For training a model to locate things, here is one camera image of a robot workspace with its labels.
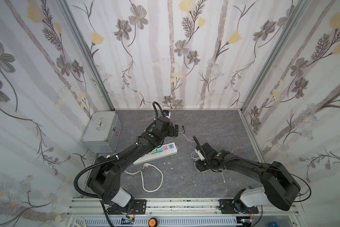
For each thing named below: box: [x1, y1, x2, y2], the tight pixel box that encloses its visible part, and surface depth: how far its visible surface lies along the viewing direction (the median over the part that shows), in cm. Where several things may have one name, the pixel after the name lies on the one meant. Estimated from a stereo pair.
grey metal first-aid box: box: [80, 111, 123, 154], surface depth 90 cm
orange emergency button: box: [148, 217, 159, 227], surface depth 64 cm
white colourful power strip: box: [133, 142, 179, 166], surface depth 94 cm
